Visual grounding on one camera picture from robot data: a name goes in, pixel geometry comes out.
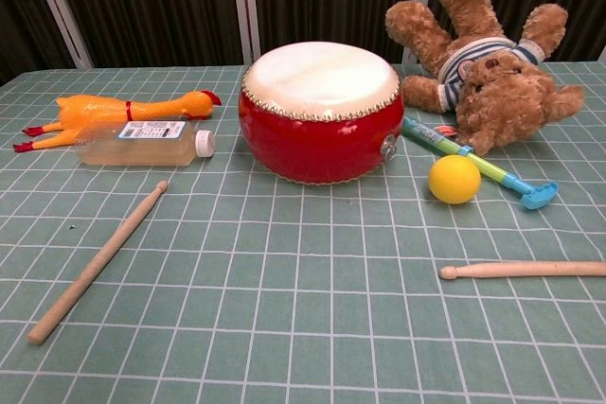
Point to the wooden drumstick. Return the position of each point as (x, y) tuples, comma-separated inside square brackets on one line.
[(521, 269), (94, 264)]

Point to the red drum with white skin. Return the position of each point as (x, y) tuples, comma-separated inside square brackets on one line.
[(322, 139)]

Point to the green checked tablecloth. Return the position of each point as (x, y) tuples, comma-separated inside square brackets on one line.
[(303, 290)]

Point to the blue green toy golf club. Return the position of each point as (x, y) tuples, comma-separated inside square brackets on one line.
[(416, 129)]

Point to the yellow foam ball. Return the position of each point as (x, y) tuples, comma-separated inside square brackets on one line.
[(454, 179)]

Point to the clear plastic bottle white cap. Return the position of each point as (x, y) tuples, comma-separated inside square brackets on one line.
[(132, 151)]

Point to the yellow rubber chicken toy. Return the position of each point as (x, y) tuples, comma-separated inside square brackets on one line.
[(94, 108)]

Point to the brown teddy bear striped shirt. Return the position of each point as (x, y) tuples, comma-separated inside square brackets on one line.
[(511, 101)]

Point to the white screen frame post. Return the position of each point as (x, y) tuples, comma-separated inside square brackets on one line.
[(419, 6), (245, 6), (64, 11)]

